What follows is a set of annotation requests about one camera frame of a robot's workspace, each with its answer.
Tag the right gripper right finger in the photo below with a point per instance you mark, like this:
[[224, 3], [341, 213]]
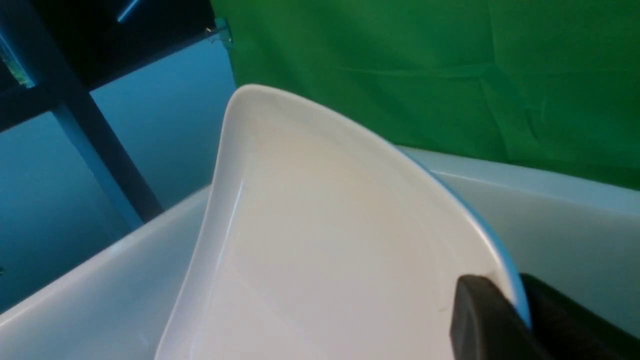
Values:
[[569, 331]]

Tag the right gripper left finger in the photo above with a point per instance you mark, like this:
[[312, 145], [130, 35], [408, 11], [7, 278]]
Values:
[[486, 326]]

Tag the white square rice plate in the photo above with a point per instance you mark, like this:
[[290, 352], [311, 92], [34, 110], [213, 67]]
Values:
[[323, 241]]

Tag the large white plastic tub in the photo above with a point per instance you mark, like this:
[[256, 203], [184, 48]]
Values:
[[579, 236]]

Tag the green backdrop cloth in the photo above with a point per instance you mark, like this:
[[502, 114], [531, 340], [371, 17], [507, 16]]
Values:
[[548, 84]]

